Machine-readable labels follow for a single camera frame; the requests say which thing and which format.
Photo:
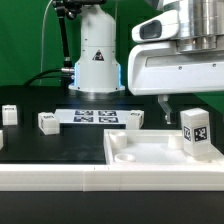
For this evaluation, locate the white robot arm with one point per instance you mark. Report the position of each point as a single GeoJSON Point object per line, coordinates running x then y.
{"type": "Point", "coordinates": [96, 71]}

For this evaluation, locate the white marker tag sheet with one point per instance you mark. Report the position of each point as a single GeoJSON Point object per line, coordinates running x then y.
{"type": "Point", "coordinates": [81, 116]}

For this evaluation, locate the white U-shaped boundary fence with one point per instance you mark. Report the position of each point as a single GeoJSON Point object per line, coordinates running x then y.
{"type": "Point", "coordinates": [111, 177]}

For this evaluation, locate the white square tabletop part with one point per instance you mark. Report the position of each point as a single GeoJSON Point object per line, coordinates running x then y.
{"type": "Point", "coordinates": [153, 147]}

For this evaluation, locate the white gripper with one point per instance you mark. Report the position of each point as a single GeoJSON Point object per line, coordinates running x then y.
{"type": "Point", "coordinates": [178, 51]}

